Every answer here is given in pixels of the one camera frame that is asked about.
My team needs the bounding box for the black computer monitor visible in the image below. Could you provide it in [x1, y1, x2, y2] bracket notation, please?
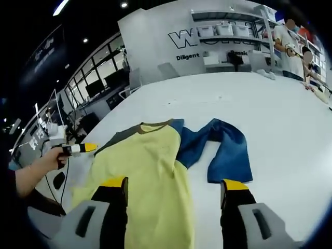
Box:
[85, 79, 104, 96]
[105, 71, 128, 86]

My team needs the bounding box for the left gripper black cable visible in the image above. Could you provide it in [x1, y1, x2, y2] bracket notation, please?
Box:
[43, 155, 70, 208]

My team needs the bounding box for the black object on shelf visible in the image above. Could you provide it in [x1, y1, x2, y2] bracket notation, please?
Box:
[228, 51, 244, 72]

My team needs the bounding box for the dark office desk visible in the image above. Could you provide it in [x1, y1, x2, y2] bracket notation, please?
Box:
[77, 85, 130, 122]

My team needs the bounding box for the grey chair backrest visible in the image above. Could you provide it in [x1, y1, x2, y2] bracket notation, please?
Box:
[157, 63, 179, 78]

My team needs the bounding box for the white cloth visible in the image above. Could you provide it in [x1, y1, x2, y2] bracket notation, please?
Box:
[256, 69, 278, 80]

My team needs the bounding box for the beige cloth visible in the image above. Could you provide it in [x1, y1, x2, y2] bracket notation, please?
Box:
[307, 84, 331, 104]

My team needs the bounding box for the person's left hand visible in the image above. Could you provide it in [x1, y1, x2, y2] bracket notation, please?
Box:
[38, 147, 68, 171]

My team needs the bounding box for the yellow blue grey garment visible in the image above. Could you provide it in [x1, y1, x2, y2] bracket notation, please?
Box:
[71, 118, 254, 249]

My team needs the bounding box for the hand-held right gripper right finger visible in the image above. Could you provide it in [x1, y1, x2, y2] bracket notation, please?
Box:
[220, 178, 304, 249]

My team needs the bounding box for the metal shelf rack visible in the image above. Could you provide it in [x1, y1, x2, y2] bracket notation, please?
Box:
[191, 5, 283, 73]

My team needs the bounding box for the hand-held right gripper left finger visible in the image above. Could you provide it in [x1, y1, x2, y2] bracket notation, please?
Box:
[53, 176, 129, 249]

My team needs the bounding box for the white storage box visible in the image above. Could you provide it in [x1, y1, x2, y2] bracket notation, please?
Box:
[198, 25, 215, 39]
[234, 24, 251, 37]
[216, 23, 234, 37]

